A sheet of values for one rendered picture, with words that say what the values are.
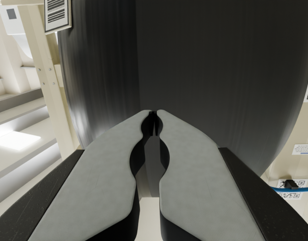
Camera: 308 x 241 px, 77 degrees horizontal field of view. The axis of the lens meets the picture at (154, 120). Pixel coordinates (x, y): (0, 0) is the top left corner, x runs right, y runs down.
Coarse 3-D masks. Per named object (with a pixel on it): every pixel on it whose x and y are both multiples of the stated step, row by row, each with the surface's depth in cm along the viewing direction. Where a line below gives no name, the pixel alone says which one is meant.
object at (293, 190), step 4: (288, 180) 51; (292, 180) 51; (288, 184) 50; (292, 184) 50; (296, 184) 49; (276, 188) 50; (280, 188) 50; (284, 188) 50; (288, 188) 49; (292, 188) 49; (296, 188) 49; (300, 188) 49; (304, 188) 49; (280, 192) 49; (284, 192) 49; (288, 192) 49; (292, 192) 49; (296, 192) 49; (300, 192) 49; (304, 192) 49
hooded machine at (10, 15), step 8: (0, 8) 331; (8, 8) 323; (16, 8) 316; (8, 16) 331; (16, 16) 323; (8, 24) 339; (16, 24) 331; (8, 32) 347; (16, 32) 339; (24, 32) 331; (56, 32) 372; (16, 40) 361; (24, 40) 352; (24, 48) 367
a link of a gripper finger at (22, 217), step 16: (64, 160) 8; (48, 176) 7; (64, 176) 7; (32, 192) 6; (48, 192) 6; (16, 208) 6; (32, 208) 6; (0, 224) 6; (16, 224) 6; (32, 224) 6; (0, 240) 5; (16, 240) 5
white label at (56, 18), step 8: (48, 0) 21; (56, 0) 21; (64, 0) 20; (48, 8) 21; (56, 8) 21; (64, 8) 20; (48, 16) 21; (56, 16) 21; (64, 16) 20; (48, 24) 21; (56, 24) 21; (64, 24) 20; (48, 32) 21
